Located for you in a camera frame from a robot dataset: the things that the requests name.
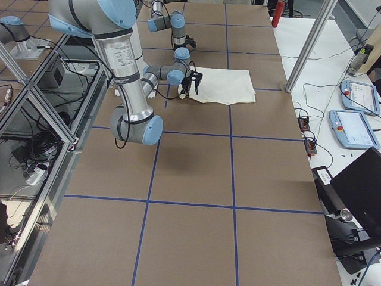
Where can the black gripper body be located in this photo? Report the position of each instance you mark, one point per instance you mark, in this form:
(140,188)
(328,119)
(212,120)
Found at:
(188,81)

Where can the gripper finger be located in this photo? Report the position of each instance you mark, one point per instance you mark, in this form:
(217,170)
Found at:
(185,91)

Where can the cream long-sleeve cat shirt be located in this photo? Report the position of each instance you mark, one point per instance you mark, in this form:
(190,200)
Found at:
(224,86)

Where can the white central support column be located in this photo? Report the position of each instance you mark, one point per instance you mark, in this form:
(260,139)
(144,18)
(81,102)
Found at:
(132,64)

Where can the orange electronics board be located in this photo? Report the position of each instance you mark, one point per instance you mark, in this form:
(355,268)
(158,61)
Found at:
(303,124)

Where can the red cylinder tube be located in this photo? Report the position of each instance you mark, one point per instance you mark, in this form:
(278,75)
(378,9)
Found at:
(279,9)

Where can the near blue teach pendant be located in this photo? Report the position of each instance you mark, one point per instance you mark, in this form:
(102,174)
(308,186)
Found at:
(352,129)

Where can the blue teach pendant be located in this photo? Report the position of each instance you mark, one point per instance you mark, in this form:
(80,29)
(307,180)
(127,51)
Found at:
(360,96)
(352,129)

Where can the far blue teach pendant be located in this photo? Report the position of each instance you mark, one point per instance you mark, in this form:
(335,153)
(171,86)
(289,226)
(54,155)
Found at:
(360,96)

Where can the black monitor on stand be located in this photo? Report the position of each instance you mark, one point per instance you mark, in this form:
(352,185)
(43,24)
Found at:
(358,187)

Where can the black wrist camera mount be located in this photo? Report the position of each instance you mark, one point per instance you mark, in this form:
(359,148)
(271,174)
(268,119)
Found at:
(196,78)
(190,41)

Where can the aluminium frame post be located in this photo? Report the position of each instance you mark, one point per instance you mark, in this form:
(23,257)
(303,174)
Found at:
(311,40)

